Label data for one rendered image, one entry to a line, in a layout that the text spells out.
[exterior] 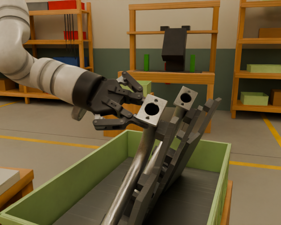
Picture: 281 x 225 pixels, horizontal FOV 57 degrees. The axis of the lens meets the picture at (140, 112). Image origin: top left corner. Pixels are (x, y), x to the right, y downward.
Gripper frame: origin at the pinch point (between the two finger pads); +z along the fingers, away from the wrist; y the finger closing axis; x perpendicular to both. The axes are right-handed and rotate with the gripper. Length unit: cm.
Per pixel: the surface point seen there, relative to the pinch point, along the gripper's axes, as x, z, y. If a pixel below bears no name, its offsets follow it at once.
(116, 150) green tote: 50, -16, 5
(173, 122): 1.2, 5.1, 0.8
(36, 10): 326, -384, 289
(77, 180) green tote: 33.4, -17.3, -12.7
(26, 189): 52, -39, -21
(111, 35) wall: 376, -234, 327
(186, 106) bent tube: 9.5, 5.4, 10.0
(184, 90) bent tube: 9.4, 3.6, 13.8
